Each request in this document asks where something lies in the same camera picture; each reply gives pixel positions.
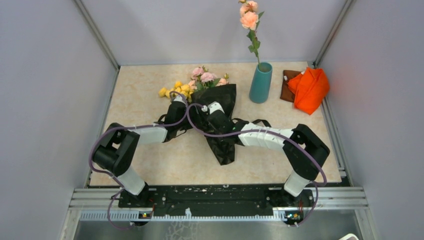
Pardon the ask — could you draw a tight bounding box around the yellow flower bunch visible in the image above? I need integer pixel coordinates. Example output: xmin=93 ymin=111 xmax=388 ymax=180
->
xmin=158 ymin=80 xmax=197 ymax=102

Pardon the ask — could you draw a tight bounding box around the black wrapping paper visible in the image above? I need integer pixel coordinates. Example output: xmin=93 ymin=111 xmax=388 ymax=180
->
xmin=156 ymin=83 xmax=248 ymax=166

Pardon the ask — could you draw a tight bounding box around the black ribbon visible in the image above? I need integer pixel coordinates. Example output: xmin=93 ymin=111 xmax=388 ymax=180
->
xmin=153 ymin=112 xmax=273 ymax=140

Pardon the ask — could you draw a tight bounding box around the pink flower bunch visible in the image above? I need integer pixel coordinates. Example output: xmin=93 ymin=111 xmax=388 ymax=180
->
xmin=188 ymin=66 xmax=230 ymax=92

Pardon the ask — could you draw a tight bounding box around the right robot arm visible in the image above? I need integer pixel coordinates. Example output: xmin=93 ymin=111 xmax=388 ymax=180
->
xmin=196 ymin=110 xmax=330 ymax=206

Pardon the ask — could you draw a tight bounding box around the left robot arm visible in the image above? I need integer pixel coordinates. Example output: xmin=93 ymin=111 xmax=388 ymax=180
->
xmin=90 ymin=100 xmax=188 ymax=207

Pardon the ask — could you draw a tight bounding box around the teal ceramic vase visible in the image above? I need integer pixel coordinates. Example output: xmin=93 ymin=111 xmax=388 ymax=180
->
xmin=249 ymin=62 xmax=273 ymax=104

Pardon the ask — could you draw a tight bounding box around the peach rose stem in vase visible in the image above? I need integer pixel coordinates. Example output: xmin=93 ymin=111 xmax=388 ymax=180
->
xmin=237 ymin=0 xmax=264 ymax=66

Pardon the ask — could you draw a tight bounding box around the brown cloth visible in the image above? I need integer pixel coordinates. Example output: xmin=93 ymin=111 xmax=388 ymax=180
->
xmin=280 ymin=70 xmax=301 ymax=103

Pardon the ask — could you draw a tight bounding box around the orange cloth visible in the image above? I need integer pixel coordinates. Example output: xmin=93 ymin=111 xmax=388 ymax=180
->
xmin=288 ymin=67 xmax=330 ymax=115

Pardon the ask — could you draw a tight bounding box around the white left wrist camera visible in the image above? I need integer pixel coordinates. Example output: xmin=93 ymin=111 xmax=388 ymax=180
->
xmin=172 ymin=94 xmax=187 ymax=105

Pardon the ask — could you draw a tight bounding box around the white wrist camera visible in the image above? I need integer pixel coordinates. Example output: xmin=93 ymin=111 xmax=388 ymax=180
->
xmin=172 ymin=94 xmax=187 ymax=105
xmin=200 ymin=101 xmax=225 ymax=115

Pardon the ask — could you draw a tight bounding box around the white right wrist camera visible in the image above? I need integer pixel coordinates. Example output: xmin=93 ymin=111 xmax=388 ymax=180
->
xmin=200 ymin=101 xmax=225 ymax=115

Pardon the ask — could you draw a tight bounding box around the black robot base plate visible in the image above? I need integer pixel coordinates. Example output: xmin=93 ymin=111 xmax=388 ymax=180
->
xmin=118 ymin=184 xmax=314 ymax=217

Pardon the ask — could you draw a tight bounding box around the left aluminium frame post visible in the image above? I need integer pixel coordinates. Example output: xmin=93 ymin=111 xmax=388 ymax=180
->
xmin=72 ymin=0 xmax=120 ymax=71

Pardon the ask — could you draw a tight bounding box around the aluminium frame post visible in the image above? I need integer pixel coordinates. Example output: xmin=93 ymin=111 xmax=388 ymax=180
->
xmin=72 ymin=0 xmax=120 ymax=71
xmin=311 ymin=0 xmax=356 ymax=69

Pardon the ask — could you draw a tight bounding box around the grey cable duct rail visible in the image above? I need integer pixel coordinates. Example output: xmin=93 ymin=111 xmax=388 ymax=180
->
xmin=80 ymin=209 xmax=301 ymax=223

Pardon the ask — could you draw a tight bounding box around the right aluminium frame post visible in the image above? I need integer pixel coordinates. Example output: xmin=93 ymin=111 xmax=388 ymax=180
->
xmin=311 ymin=0 xmax=356 ymax=69

